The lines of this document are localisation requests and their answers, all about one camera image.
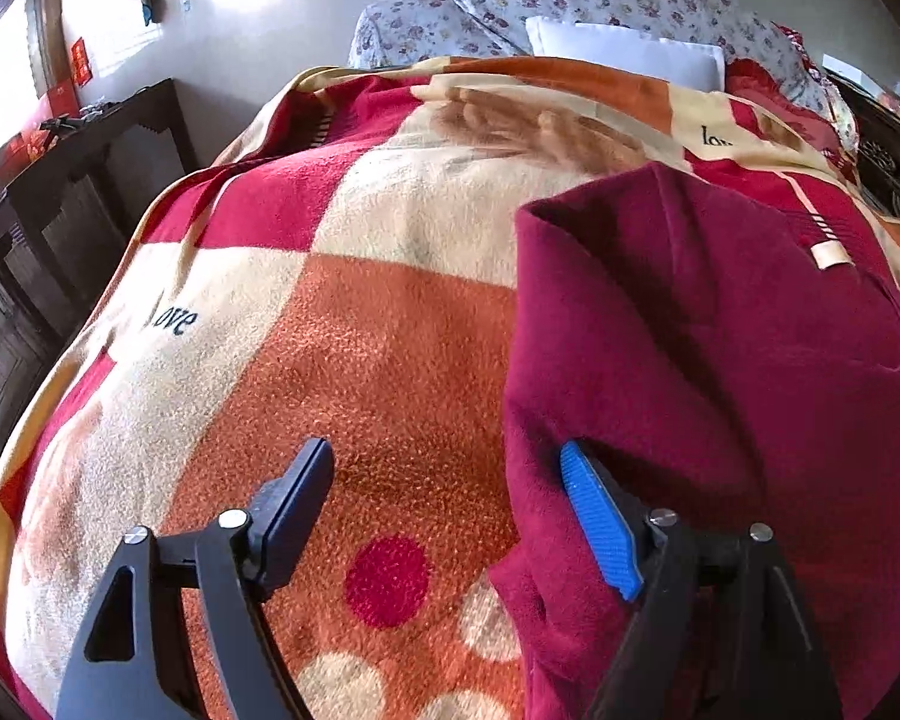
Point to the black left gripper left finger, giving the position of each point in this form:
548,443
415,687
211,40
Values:
132,655

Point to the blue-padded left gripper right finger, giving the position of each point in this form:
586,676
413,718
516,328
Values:
719,627

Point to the maroon fleece garment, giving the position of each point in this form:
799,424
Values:
688,337

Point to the orange red patterned blanket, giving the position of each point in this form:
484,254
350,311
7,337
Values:
347,269

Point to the dark carved wooden headboard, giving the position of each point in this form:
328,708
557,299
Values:
879,148

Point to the red ruffled cushion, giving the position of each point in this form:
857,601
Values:
748,80

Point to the white pillow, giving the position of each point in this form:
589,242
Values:
696,66

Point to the floral quilt pillow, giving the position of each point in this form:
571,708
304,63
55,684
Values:
391,33

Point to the red paper wall decoration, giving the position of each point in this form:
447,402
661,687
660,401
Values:
80,65

